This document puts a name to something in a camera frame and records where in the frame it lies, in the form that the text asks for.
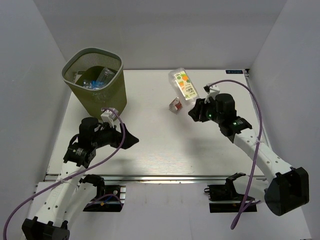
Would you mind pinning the aluminium table edge rail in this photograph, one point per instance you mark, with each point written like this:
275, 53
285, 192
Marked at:
162, 179

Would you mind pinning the orange label white cap bottle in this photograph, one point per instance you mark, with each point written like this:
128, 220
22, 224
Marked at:
183, 86

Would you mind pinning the green mesh waste bin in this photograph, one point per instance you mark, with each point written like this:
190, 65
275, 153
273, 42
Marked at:
112, 95

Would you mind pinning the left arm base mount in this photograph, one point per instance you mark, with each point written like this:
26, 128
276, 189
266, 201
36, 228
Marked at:
109, 197

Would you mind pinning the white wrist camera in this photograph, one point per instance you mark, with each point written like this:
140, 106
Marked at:
212, 91
108, 115

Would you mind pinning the red cap red label bottle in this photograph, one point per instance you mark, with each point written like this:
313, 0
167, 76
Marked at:
175, 106

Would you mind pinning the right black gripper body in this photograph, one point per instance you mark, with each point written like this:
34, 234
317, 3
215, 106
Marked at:
211, 113

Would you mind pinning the clear bottle blue-white cap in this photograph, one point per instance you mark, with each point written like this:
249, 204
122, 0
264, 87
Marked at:
105, 76

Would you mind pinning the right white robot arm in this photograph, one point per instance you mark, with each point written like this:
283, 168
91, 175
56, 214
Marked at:
285, 187

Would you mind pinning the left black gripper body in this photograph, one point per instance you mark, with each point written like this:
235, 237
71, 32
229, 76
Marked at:
109, 136

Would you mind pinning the blue label blue cap bottle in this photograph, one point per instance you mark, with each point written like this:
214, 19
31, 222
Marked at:
92, 84

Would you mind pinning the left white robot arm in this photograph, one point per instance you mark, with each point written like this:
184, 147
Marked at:
73, 190

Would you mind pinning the blue corner label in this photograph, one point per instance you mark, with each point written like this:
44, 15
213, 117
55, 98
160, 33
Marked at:
234, 71

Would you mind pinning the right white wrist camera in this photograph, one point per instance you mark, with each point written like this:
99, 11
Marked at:
212, 91

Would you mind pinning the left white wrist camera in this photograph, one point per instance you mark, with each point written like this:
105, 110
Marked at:
108, 115

